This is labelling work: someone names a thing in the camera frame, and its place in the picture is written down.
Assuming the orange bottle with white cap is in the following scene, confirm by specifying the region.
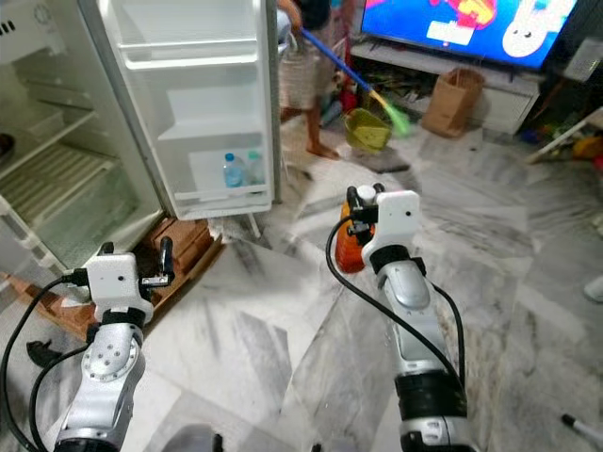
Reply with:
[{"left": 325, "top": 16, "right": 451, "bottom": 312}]
[{"left": 335, "top": 185, "right": 377, "bottom": 275}]

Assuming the red brick fridge base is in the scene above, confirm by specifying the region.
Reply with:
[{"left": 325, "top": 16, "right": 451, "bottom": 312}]
[{"left": 5, "top": 218, "right": 228, "bottom": 327}]

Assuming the fridge door with green logo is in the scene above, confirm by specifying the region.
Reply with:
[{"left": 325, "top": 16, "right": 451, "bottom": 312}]
[{"left": 77, "top": 0, "right": 285, "bottom": 223}]

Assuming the silver fridge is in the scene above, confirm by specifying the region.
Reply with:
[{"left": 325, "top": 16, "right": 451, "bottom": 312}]
[{"left": 0, "top": 0, "right": 167, "bottom": 285}]

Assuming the yellow-green dustpan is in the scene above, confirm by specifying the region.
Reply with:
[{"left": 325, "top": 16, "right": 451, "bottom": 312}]
[{"left": 343, "top": 107, "right": 393, "bottom": 154}]

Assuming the barefoot person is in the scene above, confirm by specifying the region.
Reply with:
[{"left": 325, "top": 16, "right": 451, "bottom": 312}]
[{"left": 277, "top": 0, "right": 341, "bottom": 160}]

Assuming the clear water bottle green cap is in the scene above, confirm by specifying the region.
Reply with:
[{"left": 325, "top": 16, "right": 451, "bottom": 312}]
[{"left": 246, "top": 150, "right": 267, "bottom": 186}]

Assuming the clear water bottle blue cap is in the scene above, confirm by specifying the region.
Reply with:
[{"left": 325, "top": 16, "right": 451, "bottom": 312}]
[{"left": 223, "top": 153, "right": 246, "bottom": 189}]

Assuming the brown paper bag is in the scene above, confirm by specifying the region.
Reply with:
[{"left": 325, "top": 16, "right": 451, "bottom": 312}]
[{"left": 420, "top": 67, "right": 487, "bottom": 140}]

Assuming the small black floor object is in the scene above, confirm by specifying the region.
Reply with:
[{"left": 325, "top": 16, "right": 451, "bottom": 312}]
[{"left": 25, "top": 338, "right": 63, "bottom": 369}]

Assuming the white television stand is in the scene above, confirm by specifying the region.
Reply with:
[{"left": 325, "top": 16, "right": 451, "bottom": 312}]
[{"left": 352, "top": 41, "right": 544, "bottom": 136}]

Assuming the grey robot leg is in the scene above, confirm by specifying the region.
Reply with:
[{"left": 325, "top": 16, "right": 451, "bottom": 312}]
[{"left": 164, "top": 423, "right": 219, "bottom": 452}]

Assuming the flat screen television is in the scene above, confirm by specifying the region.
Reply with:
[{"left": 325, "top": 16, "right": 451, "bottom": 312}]
[{"left": 357, "top": 0, "right": 581, "bottom": 73}]

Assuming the black and white marker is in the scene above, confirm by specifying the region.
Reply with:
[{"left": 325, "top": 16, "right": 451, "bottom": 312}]
[{"left": 560, "top": 412, "right": 603, "bottom": 449}]

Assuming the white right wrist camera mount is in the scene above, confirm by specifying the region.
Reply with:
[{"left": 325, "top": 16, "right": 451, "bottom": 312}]
[{"left": 367, "top": 191, "right": 424, "bottom": 262}]

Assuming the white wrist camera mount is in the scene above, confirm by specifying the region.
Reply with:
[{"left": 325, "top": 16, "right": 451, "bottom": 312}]
[
  {"left": 367, "top": 191, "right": 424, "bottom": 262},
  {"left": 84, "top": 254, "right": 153, "bottom": 318}
]

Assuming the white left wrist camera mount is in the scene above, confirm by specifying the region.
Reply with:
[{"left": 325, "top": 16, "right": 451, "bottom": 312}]
[{"left": 84, "top": 254, "right": 153, "bottom": 318}]

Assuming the white wire fridge shelf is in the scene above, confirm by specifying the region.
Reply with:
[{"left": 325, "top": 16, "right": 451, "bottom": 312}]
[{"left": 0, "top": 140, "right": 121, "bottom": 215}]

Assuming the blue-handled green broom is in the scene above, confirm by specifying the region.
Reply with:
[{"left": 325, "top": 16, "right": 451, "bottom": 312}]
[{"left": 297, "top": 28, "right": 412, "bottom": 138}]

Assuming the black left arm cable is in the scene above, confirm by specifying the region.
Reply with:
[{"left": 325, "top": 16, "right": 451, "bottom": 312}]
[{"left": 0, "top": 269, "right": 92, "bottom": 452}]

